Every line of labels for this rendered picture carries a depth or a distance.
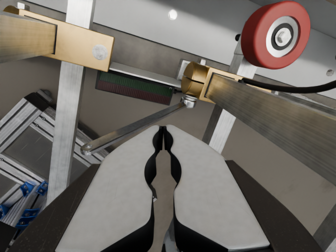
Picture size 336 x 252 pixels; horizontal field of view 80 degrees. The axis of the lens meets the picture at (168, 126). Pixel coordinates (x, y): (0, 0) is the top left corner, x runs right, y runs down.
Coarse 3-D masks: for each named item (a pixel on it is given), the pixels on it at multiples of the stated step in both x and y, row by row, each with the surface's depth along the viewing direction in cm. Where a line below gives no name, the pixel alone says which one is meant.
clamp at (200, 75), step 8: (192, 64) 30; (200, 64) 30; (184, 72) 32; (192, 72) 29; (200, 72) 29; (208, 72) 29; (216, 72) 29; (224, 72) 29; (184, 80) 32; (192, 80) 30; (200, 80) 29; (208, 80) 29; (184, 88) 31; (192, 88) 30; (200, 88) 30; (200, 96) 30
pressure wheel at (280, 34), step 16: (288, 0) 24; (256, 16) 25; (272, 16) 24; (288, 16) 25; (304, 16) 25; (256, 32) 24; (272, 32) 25; (288, 32) 25; (304, 32) 26; (256, 48) 25; (272, 48) 26; (288, 48) 26; (256, 64) 28; (272, 64) 26; (288, 64) 27
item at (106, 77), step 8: (104, 72) 42; (104, 80) 42; (112, 80) 43; (120, 80) 43; (128, 80) 43; (136, 80) 44; (144, 88) 45; (152, 88) 45; (160, 88) 46; (168, 88) 46
